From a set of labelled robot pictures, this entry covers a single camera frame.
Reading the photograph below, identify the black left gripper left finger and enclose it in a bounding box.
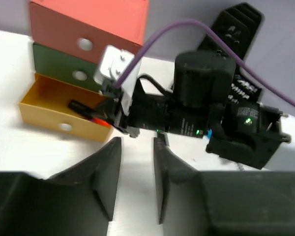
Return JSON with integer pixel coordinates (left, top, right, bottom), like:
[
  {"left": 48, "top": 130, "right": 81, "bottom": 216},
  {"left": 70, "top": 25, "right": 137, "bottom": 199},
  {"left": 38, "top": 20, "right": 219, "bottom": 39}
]
[{"left": 0, "top": 137, "right": 122, "bottom": 236}]

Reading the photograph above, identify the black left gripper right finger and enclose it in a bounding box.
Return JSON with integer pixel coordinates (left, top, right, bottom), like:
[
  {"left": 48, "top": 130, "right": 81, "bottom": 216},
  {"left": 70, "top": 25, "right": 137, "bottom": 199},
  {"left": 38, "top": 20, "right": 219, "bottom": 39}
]
[{"left": 153, "top": 138, "right": 295, "bottom": 236}]

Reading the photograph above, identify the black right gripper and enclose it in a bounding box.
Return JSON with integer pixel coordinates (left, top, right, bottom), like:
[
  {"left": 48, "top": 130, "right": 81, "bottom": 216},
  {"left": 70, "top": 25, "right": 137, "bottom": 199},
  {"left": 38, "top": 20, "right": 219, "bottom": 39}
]
[{"left": 94, "top": 78, "right": 211, "bottom": 138}]

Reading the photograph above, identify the orange cap black highlighter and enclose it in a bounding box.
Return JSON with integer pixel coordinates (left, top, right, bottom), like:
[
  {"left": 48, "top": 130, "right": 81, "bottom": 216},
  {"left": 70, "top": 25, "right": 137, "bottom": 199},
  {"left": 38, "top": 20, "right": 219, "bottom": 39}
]
[{"left": 68, "top": 100, "right": 110, "bottom": 127}]

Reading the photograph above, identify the yellow bottom drawer box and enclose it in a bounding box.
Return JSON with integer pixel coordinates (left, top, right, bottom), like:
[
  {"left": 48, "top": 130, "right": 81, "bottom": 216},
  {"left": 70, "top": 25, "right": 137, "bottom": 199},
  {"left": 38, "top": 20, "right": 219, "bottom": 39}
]
[{"left": 19, "top": 73, "right": 113, "bottom": 142}]

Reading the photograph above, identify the green drawer box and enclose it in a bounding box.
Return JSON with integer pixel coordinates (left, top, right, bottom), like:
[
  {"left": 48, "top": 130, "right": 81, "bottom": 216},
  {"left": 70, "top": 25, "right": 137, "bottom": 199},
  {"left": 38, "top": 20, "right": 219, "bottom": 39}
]
[{"left": 32, "top": 43, "right": 100, "bottom": 92}]

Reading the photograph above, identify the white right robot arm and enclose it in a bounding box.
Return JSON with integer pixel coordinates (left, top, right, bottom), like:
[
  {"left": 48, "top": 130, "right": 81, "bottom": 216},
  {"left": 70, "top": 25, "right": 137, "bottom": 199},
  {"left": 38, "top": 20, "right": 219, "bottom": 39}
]
[{"left": 94, "top": 48, "right": 295, "bottom": 171}]

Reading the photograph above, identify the pink top drawer box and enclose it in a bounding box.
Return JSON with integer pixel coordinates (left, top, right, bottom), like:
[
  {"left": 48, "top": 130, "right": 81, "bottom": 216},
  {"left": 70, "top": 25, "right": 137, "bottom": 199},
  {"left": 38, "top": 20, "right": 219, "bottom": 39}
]
[{"left": 29, "top": 0, "right": 149, "bottom": 63}]

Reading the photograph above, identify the black mesh file organizer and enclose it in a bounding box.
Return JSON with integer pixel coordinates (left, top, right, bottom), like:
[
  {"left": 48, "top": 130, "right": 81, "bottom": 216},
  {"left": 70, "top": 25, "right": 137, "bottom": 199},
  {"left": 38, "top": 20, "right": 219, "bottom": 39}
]
[{"left": 211, "top": 2, "right": 263, "bottom": 104}]

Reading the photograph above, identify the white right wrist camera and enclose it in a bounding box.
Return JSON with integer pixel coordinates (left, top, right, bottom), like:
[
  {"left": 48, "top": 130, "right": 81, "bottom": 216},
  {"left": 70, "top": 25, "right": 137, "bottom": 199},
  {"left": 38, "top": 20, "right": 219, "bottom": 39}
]
[{"left": 93, "top": 45, "right": 141, "bottom": 116}]

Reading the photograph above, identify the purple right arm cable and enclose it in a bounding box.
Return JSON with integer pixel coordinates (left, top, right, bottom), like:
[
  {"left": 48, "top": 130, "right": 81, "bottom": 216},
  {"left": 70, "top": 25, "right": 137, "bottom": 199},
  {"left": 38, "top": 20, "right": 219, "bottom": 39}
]
[{"left": 114, "top": 19, "right": 295, "bottom": 113}]

